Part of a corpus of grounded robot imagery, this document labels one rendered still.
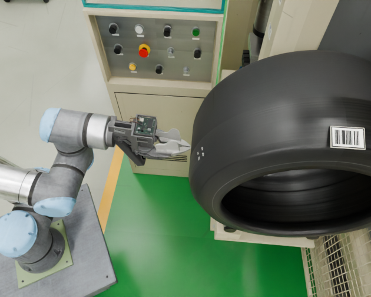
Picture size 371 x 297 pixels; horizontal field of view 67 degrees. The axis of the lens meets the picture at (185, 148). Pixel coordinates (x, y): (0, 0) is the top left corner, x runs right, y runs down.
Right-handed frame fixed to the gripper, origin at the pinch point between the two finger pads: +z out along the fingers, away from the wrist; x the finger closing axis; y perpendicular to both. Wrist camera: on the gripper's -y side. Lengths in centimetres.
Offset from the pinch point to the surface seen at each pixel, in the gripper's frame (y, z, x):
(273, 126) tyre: 21.8, 15.2, -7.1
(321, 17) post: 26.6, 29.1, 27.2
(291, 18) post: 25.0, 21.8, 27.2
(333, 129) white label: 25.3, 24.7, -9.1
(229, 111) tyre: 16.2, 8.1, 0.6
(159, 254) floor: -125, -2, 2
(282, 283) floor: -116, 74, -8
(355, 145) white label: 24.8, 28.8, -11.4
